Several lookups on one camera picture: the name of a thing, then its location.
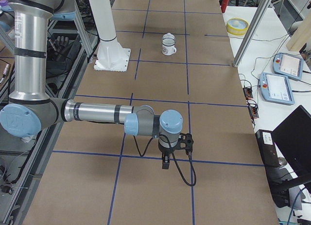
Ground far teach pendant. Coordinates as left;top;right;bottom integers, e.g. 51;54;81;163
273;52;303;81

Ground orange circuit board far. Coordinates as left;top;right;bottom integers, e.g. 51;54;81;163
243;87;253;99

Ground yellow tape roll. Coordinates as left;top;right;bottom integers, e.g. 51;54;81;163
226;18;249;36

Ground orange circuit board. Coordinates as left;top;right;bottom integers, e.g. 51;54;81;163
248;104;259;119
243;87;253;99

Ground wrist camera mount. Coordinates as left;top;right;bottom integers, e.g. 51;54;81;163
174;133;194;156

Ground white enamel mug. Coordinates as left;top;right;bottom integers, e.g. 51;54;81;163
162;45;177;55

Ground clear plastic funnel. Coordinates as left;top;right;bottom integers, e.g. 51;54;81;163
162;37;175;47

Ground teach pendant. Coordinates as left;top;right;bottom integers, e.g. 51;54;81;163
273;52;303;81
259;72;295;105

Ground black laptop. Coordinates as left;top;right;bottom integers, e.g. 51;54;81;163
272;105;311;176

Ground red cylinder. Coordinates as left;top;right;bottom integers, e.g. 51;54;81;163
221;0;230;13

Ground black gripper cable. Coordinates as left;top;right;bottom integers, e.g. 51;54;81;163
133;134;197;187

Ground wooden beam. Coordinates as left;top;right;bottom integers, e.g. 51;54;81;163
286;12;311;52

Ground orange circuit board near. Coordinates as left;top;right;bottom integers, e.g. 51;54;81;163
248;104;259;119

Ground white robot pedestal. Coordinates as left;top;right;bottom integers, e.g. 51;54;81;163
89;0;131;72

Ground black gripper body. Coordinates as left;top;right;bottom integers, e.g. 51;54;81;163
160;147;172;158

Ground aluminium frame post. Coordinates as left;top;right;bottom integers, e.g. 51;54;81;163
233;0;272;67

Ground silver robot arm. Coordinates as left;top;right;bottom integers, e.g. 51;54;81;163
0;0;183;169

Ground near teach pendant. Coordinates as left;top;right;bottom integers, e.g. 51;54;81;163
259;72;295;105

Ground black computer box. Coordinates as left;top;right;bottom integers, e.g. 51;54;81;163
255;129;280;168

